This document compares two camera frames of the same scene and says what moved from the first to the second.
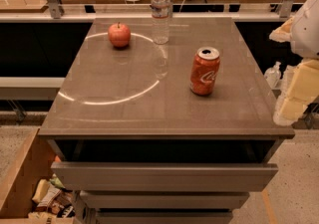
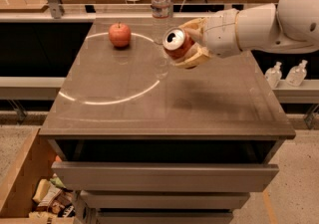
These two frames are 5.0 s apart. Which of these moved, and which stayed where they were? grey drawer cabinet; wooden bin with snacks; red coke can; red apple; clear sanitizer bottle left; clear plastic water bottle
Moved: red coke can
Stayed: clear plastic water bottle; grey drawer cabinet; wooden bin with snacks; red apple; clear sanitizer bottle left
